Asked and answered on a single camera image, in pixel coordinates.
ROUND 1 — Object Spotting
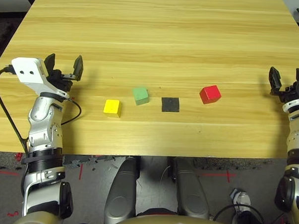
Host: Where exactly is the grey robot right leg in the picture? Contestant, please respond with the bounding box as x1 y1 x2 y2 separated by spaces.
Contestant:
169 157 212 221

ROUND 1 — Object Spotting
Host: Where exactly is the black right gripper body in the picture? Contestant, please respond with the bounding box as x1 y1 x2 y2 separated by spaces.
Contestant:
269 79 299 105

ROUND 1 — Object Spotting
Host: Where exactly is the grey robot left leg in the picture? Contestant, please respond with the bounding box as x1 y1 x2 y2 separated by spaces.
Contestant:
104 155 141 224

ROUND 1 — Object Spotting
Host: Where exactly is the thin black left gripper cable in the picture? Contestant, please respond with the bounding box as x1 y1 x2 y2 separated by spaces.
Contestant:
61 97 83 126

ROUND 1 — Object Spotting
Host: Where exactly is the grey robot leg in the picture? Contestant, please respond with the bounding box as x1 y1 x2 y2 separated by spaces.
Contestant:
104 155 141 224
169 157 212 221

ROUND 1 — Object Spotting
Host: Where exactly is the green wooden block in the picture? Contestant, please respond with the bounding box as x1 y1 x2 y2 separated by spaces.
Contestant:
131 86 151 107

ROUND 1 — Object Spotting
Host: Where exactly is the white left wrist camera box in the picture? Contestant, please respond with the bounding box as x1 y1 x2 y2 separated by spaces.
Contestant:
10 56 69 99

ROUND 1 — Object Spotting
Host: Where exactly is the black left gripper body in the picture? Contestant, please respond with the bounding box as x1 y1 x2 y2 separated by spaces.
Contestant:
46 69 77 93

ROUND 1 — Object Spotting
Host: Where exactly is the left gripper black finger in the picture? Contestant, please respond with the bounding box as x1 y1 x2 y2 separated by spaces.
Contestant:
44 53 56 76
71 55 84 82

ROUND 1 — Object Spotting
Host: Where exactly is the black square pad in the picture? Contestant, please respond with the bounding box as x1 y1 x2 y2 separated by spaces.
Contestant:
161 97 180 113

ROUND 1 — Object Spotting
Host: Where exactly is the white sneaker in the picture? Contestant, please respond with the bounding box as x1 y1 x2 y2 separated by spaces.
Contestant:
230 189 252 224

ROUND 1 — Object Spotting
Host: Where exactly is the yellow wooden block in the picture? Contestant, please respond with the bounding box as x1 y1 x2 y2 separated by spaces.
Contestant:
103 99 123 118

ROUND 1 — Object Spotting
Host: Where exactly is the red wooden block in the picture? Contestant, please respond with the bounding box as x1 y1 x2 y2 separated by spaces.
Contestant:
198 84 223 105

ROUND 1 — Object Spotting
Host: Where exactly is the gold robot torso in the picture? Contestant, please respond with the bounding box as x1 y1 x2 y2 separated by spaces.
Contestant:
10 207 250 224

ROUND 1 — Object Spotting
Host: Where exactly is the red tape cross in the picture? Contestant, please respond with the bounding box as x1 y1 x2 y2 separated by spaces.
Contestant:
202 168 238 183

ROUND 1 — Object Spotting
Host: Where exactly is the black looped floor cable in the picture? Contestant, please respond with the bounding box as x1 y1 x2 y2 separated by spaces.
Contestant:
213 203 268 224

